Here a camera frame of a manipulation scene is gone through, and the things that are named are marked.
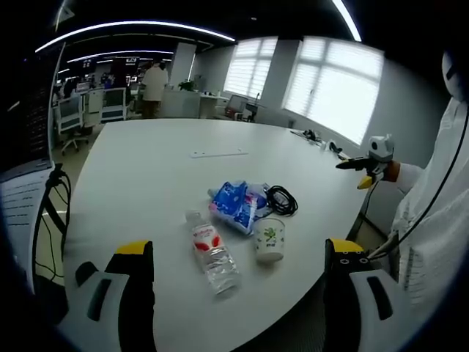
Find white paper cup green print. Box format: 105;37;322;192
254;217;287;263

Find white cabinet counter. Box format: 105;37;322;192
160;89;202;119

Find black cables on stand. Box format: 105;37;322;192
32;164;71;283

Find white cable cover plate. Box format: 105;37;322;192
189;147;249;159

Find white table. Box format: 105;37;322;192
62;117;374;352

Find person's white clothing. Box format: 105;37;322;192
390;97;469;305

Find black chest cable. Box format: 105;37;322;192
368;109;469;260

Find white office chair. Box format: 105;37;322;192
55;95;90;155

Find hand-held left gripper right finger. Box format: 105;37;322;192
323;238;413;352

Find black items on table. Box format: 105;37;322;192
291;128;324;141

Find red office chair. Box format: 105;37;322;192
224;94;248;121

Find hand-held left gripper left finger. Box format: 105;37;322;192
56;240;156;352

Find clear plastic water bottle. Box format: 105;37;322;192
185;209;242;296

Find blue white plastic packet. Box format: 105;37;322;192
207;180;271;236

